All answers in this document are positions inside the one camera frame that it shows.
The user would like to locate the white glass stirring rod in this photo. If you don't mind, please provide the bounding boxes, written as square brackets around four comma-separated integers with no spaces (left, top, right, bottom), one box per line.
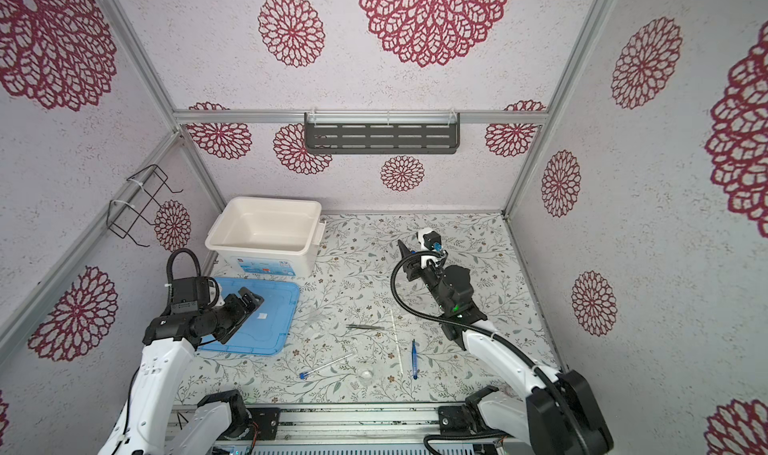
[389,308,405,376]

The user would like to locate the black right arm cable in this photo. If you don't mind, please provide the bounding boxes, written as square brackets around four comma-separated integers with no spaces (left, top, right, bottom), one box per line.
[389,252,577,455]

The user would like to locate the blue pen dropper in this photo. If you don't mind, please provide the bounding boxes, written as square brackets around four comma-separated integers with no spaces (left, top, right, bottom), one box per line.
[410,339,419,380]

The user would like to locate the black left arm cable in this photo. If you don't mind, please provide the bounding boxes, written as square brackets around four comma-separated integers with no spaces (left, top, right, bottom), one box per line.
[165,247,221,312]

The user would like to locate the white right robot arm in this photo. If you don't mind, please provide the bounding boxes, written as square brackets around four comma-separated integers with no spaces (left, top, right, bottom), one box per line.
[389,230,614,454]

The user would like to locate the grey wall shelf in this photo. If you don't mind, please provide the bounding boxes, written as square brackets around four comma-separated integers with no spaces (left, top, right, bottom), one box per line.
[304,112,461,155]

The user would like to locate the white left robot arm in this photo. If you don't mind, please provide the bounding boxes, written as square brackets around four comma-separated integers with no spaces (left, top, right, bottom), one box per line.
[99,288,264,454]

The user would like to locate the blue plastic bin lid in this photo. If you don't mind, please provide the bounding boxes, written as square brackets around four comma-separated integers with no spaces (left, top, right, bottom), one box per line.
[199,277,300,356]

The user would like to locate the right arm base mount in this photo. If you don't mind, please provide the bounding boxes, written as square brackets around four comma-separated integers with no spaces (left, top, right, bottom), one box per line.
[437,404,494,436]

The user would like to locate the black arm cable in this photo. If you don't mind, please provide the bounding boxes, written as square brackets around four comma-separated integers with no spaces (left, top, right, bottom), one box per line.
[165,247,221,312]
[389,252,577,455]

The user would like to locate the black wire wall rack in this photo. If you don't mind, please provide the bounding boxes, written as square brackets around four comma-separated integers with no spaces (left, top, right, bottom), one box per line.
[105,164,183,248]

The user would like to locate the metal tweezers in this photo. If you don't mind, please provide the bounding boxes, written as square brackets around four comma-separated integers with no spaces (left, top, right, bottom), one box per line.
[346,324,386,331]

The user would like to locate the white plastic storage bin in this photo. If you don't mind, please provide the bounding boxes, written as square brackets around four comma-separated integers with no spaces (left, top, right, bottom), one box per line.
[205,196,326,278]

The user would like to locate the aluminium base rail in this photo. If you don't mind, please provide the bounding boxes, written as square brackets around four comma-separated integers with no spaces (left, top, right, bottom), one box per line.
[105,400,611,455]

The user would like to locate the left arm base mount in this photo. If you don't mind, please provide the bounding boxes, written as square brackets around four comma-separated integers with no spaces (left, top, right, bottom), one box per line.
[216,407,282,442]

